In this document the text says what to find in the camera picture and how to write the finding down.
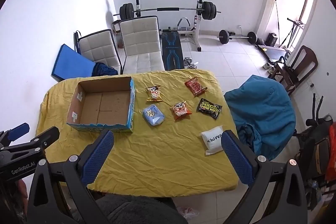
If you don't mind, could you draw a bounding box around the black blue bench pad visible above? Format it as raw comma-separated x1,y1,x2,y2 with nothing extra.
161,30,185,71

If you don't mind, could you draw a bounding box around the open cardboard box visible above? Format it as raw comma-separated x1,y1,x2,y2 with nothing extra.
66,76,135,134

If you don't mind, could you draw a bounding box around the white padded chair left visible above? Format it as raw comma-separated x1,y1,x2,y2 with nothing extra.
73,29,122,74

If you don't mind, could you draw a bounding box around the weight bench rack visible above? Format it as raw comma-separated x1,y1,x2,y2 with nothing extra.
135,0,203,52

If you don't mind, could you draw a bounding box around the blue foam mat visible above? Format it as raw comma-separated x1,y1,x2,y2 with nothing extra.
51,44,95,81

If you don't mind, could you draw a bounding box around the black shoe wipes pack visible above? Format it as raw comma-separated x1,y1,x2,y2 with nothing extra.
197,98,222,120

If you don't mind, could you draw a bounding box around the orange panda snack bag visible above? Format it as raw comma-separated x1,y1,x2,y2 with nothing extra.
170,101,192,120

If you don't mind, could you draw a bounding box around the white padded chair right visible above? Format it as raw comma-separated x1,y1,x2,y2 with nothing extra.
120,16,165,74

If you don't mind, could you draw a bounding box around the barbell on rack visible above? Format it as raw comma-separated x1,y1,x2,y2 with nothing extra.
113,1,222,20

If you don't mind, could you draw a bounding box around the black speaker box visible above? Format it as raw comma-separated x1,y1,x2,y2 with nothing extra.
265,32,278,47

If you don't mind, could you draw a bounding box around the dark wooden chair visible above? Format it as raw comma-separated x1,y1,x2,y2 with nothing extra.
268,46,318,96

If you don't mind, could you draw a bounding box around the red snack bag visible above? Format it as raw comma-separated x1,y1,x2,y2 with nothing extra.
185,77,207,96

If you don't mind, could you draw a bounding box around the yellow panda snack bag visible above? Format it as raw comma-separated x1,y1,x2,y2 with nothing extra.
146,85,163,102

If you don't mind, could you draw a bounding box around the white pillow pack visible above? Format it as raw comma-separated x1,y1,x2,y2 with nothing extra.
201,126,223,156

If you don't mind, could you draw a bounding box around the light blue tissue pack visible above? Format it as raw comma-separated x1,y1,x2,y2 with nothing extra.
143,104,165,126

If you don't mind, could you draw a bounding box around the white padded chair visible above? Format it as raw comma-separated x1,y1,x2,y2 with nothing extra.
73,29,122,74
120,16,165,74

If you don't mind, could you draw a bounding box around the yellow tablecloth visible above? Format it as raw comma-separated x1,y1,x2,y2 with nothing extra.
37,69,238,197

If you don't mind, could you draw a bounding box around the barbell on floor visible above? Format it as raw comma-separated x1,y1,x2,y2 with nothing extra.
217,30,257,44

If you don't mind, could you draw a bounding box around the black exercise bike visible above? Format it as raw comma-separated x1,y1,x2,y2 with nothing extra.
295,94,335,211

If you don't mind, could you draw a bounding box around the dark blue fuzzy cloth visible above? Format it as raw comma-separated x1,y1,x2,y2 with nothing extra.
92,62,118,77

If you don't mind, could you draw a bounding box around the teal bean bag cover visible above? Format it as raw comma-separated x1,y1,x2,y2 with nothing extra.
224,75,296,160

